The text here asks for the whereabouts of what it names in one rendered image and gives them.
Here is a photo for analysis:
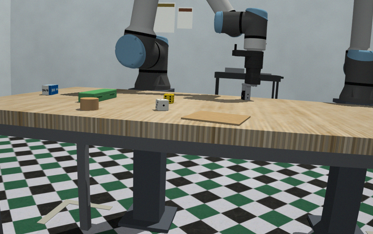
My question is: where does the brown cylinder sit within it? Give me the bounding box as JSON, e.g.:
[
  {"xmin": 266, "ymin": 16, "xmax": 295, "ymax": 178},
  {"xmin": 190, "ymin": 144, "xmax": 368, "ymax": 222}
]
[{"xmin": 80, "ymin": 97, "xmax": 99, "ymax": 111}]

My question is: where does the blue and white box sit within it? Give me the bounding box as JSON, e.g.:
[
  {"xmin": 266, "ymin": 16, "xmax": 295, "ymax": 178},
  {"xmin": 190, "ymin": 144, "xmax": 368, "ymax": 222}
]
[{"xmin": 42, "ymin": 84, "xmax": 59, "ymax": 96}]

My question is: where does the white poster yellow stripe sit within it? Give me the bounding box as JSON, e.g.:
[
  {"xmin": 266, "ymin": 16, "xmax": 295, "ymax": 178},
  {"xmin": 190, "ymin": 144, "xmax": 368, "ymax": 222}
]
[{"xmin": 155, "ymin": 3, "xmax": 176, "ymax": 33}]

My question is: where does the tan mat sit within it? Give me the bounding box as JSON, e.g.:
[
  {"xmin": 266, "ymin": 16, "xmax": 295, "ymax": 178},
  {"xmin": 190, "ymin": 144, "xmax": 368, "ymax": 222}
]
[{"xmin": 181, "ymin": 110, "xmax": 251, "ymax": 126}]

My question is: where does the black side table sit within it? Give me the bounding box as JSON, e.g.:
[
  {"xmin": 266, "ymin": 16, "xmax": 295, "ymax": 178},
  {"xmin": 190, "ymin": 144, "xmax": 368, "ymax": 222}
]
[{"xmin": 214, "ymin": 71, "xmax": 284, "ymax": 99}]

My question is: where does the wooden table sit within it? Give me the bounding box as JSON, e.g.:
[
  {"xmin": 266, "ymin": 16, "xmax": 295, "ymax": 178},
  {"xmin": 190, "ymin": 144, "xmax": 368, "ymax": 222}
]
[{"xmin": 0, "ymin": 86, "xmax": 373, "ymax": 234}]

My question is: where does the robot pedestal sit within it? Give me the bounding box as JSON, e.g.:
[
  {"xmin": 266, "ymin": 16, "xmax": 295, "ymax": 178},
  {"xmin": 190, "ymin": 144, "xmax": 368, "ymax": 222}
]
[
  {"xmin": 307, "ymin": 166, "xmax": 367, "ymax": 234},
  {"xmin": 118, "ymin": 150, "xmax": 178, "ymax": 233}
]

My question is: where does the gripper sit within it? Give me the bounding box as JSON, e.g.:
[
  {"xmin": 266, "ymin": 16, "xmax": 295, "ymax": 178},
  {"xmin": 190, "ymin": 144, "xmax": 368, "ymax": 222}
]
[{"xmin": 242, "ymin": 50, "xmax": 265, "ymax": 93}]

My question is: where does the white poster red stripe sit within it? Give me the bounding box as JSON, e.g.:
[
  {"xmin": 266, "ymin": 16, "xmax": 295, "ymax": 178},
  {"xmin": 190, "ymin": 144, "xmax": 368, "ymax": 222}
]
[{"xmin": 177, "ymin": 7, "xmax": 193, "ymax": 29}]

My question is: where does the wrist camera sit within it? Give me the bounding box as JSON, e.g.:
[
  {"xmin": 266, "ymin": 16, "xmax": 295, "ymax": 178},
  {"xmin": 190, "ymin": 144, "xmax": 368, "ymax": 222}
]
[{"xmin": 233, "ymin": 44, "xmax": 246, "ymax": 58}]

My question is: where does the green box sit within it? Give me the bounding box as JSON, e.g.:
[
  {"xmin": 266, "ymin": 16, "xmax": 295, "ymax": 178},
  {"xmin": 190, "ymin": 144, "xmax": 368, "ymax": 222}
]
[{"xmin": 78, "ymin": 89, "xmax": 117, "ymax": 103}]

